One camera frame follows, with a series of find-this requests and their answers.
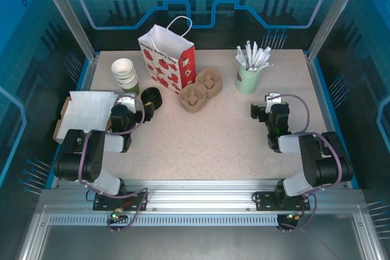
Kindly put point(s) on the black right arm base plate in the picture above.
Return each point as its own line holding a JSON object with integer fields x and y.
{"x": 265, "y": 201}

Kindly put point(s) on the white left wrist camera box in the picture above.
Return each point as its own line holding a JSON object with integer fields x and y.
{"x": 126, "y": 101}

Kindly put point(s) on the white red printed paper bag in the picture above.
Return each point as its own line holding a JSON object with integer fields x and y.
{"x": 164, "y": 56}

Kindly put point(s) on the stack of black lids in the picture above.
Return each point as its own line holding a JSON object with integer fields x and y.
{"x": 152, "y": 103}

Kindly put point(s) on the white wrapped stirrer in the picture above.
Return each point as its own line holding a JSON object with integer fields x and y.
{"x": 263, "y": 54}
{"x": 240, "y": 60}
{"x": 254, "y": 51}
{"x": 239, "y": 53}
{"x": 262, "y": 67}
{"x": 248, "y": 51}

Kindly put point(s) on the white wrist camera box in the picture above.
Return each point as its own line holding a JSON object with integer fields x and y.
{"x": 126, "y": 101}
{"x": 272, "y": 99}

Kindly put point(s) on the stack of pulp cup carriers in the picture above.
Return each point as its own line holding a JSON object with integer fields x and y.
{"x": 195, "y": 107}

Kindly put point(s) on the brown cardboard tray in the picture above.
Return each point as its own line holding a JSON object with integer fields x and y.
{"x": 59, "y": 136}

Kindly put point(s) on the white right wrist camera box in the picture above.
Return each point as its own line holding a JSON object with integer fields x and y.
{"x": 272, "y": 99}

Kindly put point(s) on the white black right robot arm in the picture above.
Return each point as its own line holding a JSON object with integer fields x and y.
{"x": 314, "y": 162}

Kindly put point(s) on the stack of paper cups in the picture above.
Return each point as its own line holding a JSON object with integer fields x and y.
{"x": 129, "y": 85}

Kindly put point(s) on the aluminium mounting rail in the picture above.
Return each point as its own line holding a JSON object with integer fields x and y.
{"x": 198, "y": 193}

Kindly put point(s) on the small connector with green light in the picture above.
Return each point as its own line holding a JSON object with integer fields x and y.
{"x": 294, "y": 217}
{"x": 116, "y": 215}

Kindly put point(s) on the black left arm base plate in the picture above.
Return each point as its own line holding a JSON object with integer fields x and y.
{"x": 137, "y": 200}

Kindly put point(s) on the pale green holder cup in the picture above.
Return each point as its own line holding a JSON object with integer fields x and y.
{"x": 248, "y": 80}

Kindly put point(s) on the aluminium frame post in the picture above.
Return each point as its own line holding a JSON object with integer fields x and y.
{"x": 67, "y": 13}
{"x": 330, "y": 13}

